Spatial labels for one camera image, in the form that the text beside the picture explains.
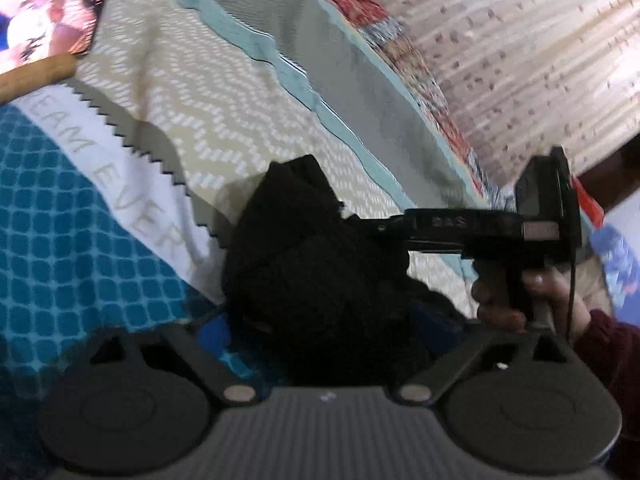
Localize person's right hand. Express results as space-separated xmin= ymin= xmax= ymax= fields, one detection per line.
xmin=471 ymin=269 xmax=591 ymax=346

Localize beige floral curtain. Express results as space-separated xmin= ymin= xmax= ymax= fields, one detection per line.
xmin=375 ymin=0 xmax=639 ymax=185

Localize smartphone with lit screen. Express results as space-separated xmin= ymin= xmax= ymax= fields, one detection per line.
xmin=1 ymin=0 xmax=106 ymax=73

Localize black pants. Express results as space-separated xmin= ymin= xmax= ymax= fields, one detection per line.
xmin=222 ymin=155 xmax=465 ymax=387

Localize maroon sleeve forearm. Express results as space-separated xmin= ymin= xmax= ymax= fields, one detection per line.
xmin=574 ymin=310 xmax=640 ymax=443

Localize red floral quilt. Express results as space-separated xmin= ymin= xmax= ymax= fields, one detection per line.
xmin=304 ymin=0 xmax=507 ymax=206

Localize patterned bedsheet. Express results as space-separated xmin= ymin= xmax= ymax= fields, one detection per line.
xmin=1 ymin=0 xmax=488 ymax=402

